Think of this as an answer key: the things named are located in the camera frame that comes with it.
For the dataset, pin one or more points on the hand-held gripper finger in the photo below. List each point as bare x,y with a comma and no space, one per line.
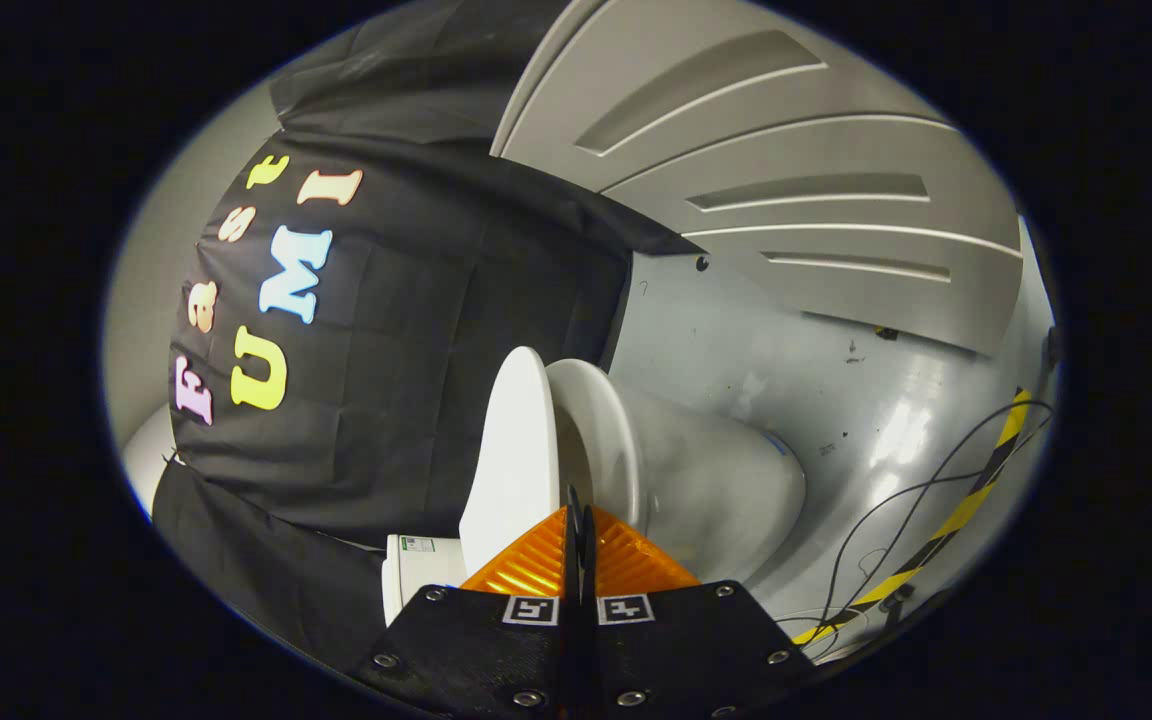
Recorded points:
570,640
589,640

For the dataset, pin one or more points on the black lid pull tab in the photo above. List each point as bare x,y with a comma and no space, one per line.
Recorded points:
573,500

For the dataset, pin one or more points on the white toilet lid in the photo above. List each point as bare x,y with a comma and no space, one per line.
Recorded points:
511,450

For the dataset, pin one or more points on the white toilet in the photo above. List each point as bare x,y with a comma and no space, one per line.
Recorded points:
716,490

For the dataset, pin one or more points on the black backdrop cloth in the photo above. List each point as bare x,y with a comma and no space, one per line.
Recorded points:
416,350

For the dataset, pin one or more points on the yellow black floor tape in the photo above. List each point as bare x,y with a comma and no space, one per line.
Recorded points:
966,510

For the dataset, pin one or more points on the white drawer cabinet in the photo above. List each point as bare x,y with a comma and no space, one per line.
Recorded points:
786,150

